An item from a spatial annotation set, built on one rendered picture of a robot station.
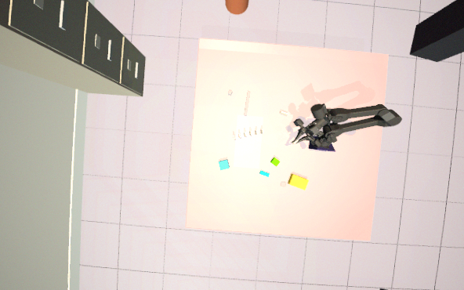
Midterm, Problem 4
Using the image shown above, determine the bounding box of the yellow rectangular block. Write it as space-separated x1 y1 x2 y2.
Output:
288 174 309 190

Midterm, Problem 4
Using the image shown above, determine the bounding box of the lime green block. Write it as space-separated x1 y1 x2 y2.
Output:
270 158 280 166

